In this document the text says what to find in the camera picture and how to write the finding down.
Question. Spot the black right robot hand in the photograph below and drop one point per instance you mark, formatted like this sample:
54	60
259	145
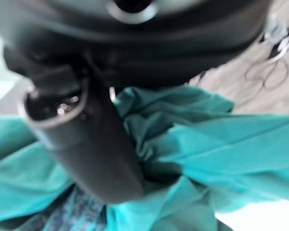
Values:
91	79

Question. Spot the teal bed cloth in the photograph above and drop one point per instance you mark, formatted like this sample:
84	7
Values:
207	149

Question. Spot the white bed sheet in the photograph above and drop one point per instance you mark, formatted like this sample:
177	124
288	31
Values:
2	79

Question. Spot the blue patterned fabric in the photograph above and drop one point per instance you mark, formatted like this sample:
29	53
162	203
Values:
74	211

